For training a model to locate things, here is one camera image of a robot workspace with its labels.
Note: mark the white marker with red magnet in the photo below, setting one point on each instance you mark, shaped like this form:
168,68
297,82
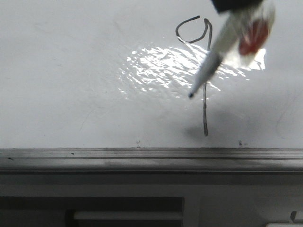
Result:
246,30

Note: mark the grey slotted base panel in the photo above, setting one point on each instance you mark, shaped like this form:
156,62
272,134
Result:
151,200

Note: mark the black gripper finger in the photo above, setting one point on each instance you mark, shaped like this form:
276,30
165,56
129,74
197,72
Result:
227,5

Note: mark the white whiteboard with aluminium frame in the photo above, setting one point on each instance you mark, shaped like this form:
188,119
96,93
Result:
102,85

